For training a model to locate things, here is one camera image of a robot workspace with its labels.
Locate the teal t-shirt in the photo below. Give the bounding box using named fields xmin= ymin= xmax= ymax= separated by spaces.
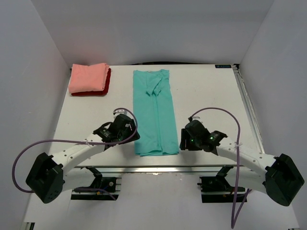
xmin=133 ymin=69 xmax=179 ymax=157

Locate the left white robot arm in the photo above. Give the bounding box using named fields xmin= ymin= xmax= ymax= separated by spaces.
xmin=26 ymin=113 xmax=140 ymax=204

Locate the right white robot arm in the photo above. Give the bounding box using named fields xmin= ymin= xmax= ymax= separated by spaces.
xmin=180 ymin=120 xmax=305 ymax=207

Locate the folded red t-shirt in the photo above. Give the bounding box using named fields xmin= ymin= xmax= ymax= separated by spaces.
xmin=71 ymin=68 xmax=111 ymax=97

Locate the folded pink t-shirt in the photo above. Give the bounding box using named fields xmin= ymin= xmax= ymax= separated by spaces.
xmin=68 ymin=63 xmax=110 ymax=94

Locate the black strip behind table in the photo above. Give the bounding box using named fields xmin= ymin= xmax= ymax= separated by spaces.
xmin=131 ymin=61 xmax=232 ymax=66

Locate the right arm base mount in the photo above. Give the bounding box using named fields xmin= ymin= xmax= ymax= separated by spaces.
xmin=197 ymin=165 xmax=235 ymax=204

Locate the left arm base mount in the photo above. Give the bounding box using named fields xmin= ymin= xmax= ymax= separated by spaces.
xmin=71 ymin=166 xmax=121 ymax=201

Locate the aluminium front rail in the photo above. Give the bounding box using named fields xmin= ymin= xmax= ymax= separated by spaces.
xmin=71 ymin=164 xmax=252 ymax=174

